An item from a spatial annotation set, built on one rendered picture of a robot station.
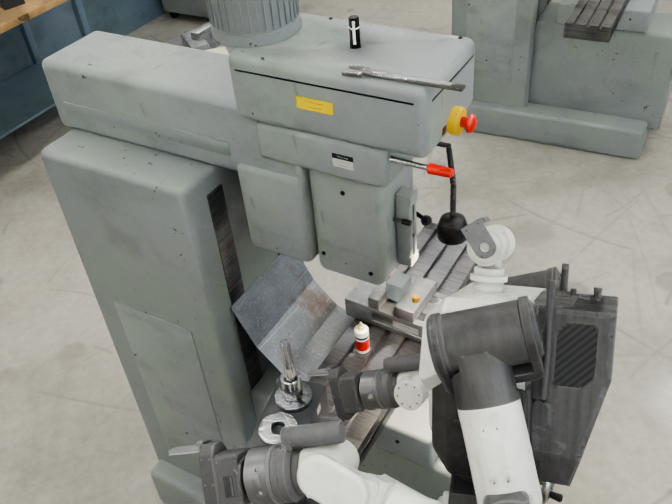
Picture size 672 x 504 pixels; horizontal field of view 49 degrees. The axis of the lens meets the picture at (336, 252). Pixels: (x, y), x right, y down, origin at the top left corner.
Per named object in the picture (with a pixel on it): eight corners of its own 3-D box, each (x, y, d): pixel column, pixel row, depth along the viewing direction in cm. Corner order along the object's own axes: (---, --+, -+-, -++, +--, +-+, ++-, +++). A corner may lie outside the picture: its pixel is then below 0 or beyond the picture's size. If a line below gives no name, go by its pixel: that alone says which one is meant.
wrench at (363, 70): (467, 85, 137) (468, 81, 137) (460, 95, 135) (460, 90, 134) (351, 66, 147) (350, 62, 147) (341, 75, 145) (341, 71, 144)
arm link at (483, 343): (540, 390, 108) (519, 298, 109) (538, 400, 99) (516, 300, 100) (461, 402, 111) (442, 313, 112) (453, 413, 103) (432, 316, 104)
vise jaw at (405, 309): (436, 291, 220) (436, 281, 217) (413, 323, 210) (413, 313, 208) (418, 285, 222) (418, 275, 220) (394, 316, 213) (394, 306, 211)
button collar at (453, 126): (466, 127, 156) (467, 102, 153) (455, 141, 153) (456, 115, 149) (457, 125, 157) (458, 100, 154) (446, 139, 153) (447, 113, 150)
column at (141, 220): (333, 444, 305) (288, 104, 207) (270, 540, 275) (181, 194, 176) (234, 402, 327) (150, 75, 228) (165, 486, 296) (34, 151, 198)
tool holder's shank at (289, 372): (299, 373, 173) (293, 339, 166) (293, 383, 171) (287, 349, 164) (287, 369, 174) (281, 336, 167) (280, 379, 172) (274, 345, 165)
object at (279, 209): (357, 213, 202) (351, 129, 185) (311, 266, 186) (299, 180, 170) (298, 197, 210) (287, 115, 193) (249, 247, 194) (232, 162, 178)
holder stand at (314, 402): (332, 432, 192) (325, 381, 179) (302, 505, 176) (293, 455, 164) (289, 422, 196) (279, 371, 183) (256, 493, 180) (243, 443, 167)
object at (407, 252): (418, 258, 185) (417, 188, 172) (411, 267, 183) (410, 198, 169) (404, 254, 187) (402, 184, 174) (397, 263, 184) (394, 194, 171)
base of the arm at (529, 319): (552, 381, 109) (536, 306, 113) (546, 370, 97) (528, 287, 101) (452, 397, 113) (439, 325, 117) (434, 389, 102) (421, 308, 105)
